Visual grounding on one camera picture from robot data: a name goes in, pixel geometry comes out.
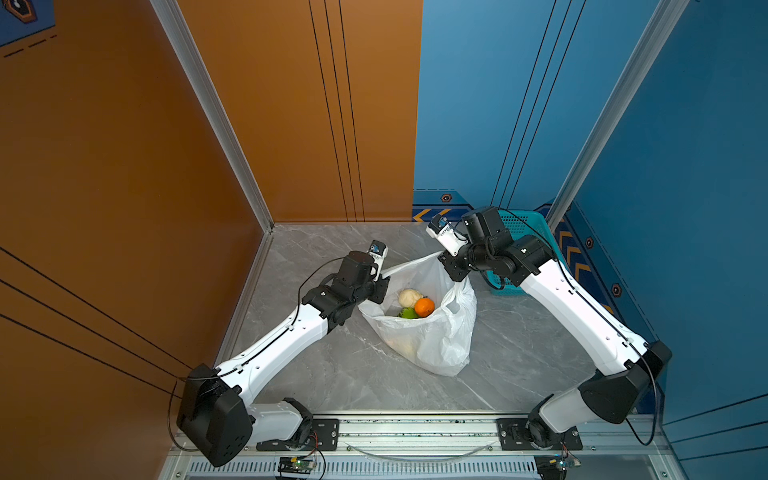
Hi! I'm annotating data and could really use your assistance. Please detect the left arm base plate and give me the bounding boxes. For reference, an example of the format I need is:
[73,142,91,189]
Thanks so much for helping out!
[256,418,340,453]

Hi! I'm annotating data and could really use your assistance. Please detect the green lime fruit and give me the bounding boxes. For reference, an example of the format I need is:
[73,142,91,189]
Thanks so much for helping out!
[399,307,420,320]

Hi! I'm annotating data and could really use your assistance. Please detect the aluminium corner post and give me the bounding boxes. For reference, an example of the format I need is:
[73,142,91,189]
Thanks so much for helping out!
[150,0,274,234]
[546,0,689,232]

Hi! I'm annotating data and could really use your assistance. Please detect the green circuit board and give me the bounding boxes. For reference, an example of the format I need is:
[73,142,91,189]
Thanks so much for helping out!
[534,456,569,480]
[276,457,317,480]

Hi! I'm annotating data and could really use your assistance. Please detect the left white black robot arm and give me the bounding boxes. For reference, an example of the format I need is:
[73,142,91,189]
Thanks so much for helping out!
[176,241,389,467]

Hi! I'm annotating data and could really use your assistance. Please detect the orange fruit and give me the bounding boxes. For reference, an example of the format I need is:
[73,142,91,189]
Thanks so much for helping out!
[413,297,436,318]

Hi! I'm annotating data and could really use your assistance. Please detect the left aluminium corner post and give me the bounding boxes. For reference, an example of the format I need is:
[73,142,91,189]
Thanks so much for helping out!
[150,0,274,234]

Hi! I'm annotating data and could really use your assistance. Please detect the right green circuit board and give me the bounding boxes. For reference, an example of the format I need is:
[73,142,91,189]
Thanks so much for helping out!
[534,456,569,480]

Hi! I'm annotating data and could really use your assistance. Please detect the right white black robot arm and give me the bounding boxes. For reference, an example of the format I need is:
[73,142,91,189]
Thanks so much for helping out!
[427,206,672,449]

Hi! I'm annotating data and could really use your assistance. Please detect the pale round fruit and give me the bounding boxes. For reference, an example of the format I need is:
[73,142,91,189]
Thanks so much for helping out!
[398,288,424,308]

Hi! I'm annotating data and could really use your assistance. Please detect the left green circuit board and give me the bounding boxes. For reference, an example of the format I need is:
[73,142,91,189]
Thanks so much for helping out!
[276,457,317,480]

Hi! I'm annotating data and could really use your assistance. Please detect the aluminium front rail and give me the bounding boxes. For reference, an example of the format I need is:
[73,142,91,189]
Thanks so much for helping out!
[160,412,686,479]

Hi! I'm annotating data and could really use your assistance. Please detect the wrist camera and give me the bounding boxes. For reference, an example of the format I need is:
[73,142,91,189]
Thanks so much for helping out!
[426,214,468,257]
[368,240,388,280]

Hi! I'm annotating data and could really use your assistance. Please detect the right aluminium corner post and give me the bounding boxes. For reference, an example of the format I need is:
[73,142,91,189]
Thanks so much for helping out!
[546,0,689,232]

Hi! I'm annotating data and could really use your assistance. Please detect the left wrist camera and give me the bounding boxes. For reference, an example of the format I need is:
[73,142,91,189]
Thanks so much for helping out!
[368,240,388,280]

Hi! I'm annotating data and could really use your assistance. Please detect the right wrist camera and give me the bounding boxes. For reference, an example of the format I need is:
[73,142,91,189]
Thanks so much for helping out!
[426,214,468,257]

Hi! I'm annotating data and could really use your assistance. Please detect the white plastic bag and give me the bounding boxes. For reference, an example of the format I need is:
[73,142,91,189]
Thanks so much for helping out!
[358,253,477,377]

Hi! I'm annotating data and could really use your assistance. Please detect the teal plastic basket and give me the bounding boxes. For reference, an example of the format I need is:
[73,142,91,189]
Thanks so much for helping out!
[484,209,569,296]

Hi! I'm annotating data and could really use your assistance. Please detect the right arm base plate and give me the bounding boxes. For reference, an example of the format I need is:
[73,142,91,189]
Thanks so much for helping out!
[496,417,583,451]

